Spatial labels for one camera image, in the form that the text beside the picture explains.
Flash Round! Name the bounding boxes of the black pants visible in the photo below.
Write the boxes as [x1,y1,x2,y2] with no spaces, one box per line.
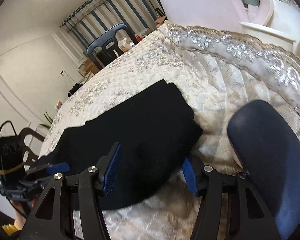
[38,80,203,210]

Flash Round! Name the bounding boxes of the yellow sleeve left forearm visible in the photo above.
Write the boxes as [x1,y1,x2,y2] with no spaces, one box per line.
[2,220,22,236]

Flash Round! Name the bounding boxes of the person left hand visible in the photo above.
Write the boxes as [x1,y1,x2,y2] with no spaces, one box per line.
[10,196,38,229]

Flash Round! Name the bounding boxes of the dark brown chair at left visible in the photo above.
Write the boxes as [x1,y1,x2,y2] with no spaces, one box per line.
[19,127,45,168]

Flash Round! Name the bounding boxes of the green potted plant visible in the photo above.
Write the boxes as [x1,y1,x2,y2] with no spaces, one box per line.
[37,110,55,131]

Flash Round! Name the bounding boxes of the cardboard boxes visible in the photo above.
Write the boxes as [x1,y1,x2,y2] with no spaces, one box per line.
[78,59,100,76]

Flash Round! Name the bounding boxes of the dark chair at far side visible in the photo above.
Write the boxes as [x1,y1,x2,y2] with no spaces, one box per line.
[87,23,138,70]

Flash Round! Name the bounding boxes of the white quilted floral bedspread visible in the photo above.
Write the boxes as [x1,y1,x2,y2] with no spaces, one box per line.
[40,23,300,239]

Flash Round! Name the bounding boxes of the striped window curtain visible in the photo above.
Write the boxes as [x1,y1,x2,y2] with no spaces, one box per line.
[61,0,165,48]

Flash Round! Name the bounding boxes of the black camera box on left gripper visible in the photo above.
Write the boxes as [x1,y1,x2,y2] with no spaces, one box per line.
[0,135,25,186]

